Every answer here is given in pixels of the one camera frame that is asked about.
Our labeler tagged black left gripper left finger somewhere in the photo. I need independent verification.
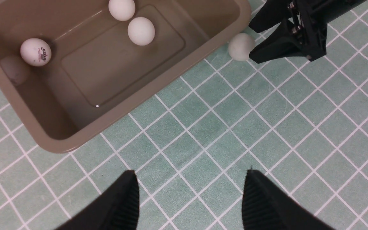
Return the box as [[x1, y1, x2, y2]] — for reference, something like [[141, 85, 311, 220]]
[[57, 170, 139, 230]]

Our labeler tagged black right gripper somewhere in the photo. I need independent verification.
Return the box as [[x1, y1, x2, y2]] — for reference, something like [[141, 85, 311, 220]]
[[249, 0, 365, 64]]

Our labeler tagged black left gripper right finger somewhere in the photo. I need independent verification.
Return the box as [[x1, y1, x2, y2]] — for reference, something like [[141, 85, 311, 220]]
[[241, 169, 333, 230]]

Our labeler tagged white printed table-tennis ball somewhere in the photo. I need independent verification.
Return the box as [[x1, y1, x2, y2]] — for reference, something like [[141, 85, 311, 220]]
[[19, 38, 52, 67]]

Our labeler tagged green checkered tablecloth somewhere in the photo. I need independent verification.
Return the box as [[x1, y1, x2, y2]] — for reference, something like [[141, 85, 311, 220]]
[[0, 1, 368, 230]]

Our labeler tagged brown plastic bin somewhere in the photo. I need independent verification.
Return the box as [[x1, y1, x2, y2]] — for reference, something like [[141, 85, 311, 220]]
[[0, 0, 251, 153]]

